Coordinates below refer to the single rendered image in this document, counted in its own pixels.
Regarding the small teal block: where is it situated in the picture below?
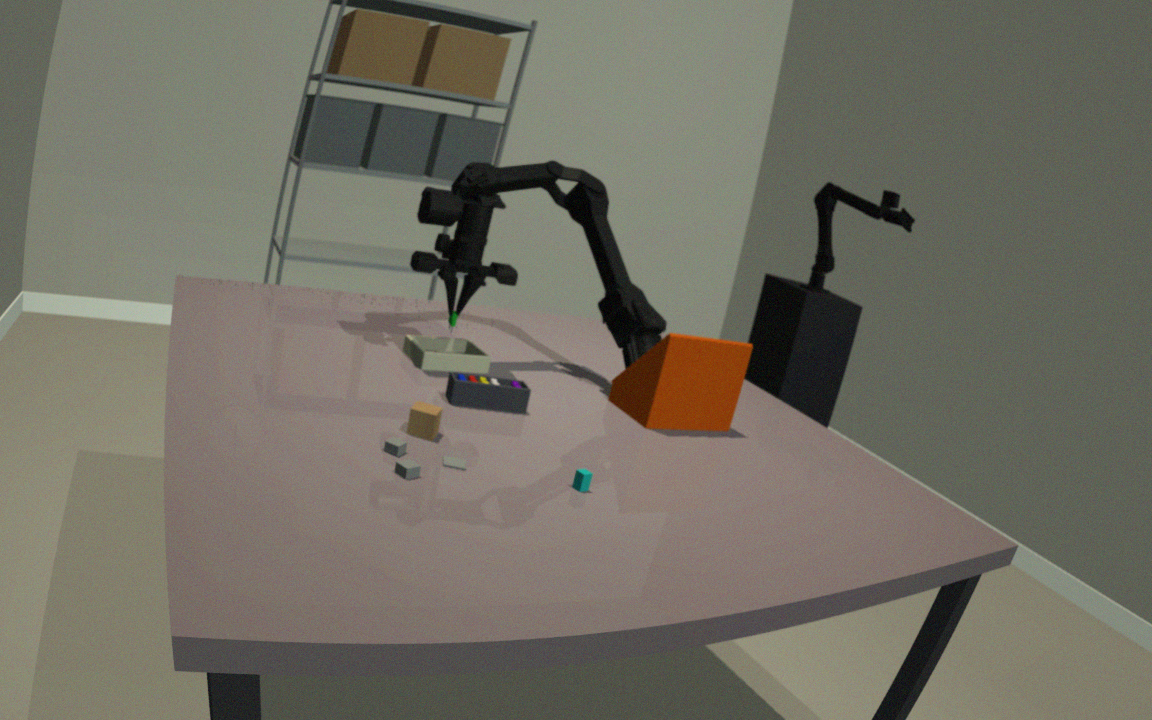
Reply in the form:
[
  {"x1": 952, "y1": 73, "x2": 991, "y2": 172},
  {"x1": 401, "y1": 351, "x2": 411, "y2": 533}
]
[{"x1": 573, "y1": 469, "x2": 593, "y2": 492}]

